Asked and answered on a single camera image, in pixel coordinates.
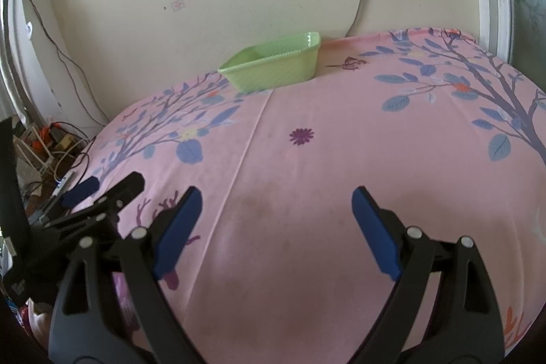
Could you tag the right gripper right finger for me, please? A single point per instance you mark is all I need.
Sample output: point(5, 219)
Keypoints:
point(465, 325)

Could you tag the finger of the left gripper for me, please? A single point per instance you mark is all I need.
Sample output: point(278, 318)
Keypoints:
point(61, 205)
point(99, 219)

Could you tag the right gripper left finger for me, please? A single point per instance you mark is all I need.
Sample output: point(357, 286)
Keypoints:
point(87, 325)

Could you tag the person's left hand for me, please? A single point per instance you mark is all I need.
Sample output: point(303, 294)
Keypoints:
point(37, 319)

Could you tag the pink tree-print bedsheet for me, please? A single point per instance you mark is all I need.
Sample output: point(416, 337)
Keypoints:
point(442, 132)

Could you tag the green plastic tray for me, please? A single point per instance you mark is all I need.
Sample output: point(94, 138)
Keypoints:
point(274, 64)

